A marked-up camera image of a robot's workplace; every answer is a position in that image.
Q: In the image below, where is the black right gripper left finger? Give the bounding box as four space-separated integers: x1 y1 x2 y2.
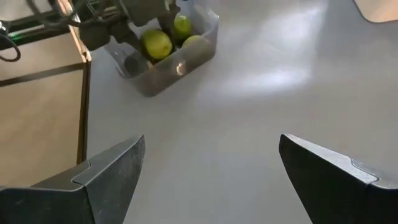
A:
0 134 146 224

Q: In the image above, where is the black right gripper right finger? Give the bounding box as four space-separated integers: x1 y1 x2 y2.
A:
279 133 398 224

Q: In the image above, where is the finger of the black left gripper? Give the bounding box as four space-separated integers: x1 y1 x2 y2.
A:
110 21 150 78
157 14 180 48

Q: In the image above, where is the small green lime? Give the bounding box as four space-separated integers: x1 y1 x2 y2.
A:
173 14 193 40

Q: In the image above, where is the large green lime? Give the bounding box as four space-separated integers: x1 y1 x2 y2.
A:
141 28 174 61

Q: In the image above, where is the pale green lime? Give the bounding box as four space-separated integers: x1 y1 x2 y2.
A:
182 34 213 51

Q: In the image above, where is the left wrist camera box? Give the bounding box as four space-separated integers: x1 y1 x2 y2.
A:
78 19 112 52

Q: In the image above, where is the black cable loop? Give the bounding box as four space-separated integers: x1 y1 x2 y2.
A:
0 20 22 63

